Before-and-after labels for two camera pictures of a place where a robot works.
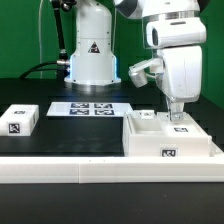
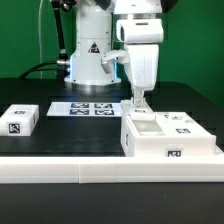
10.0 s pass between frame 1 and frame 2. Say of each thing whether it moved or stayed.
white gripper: moved
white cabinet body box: stayed
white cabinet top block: stayed
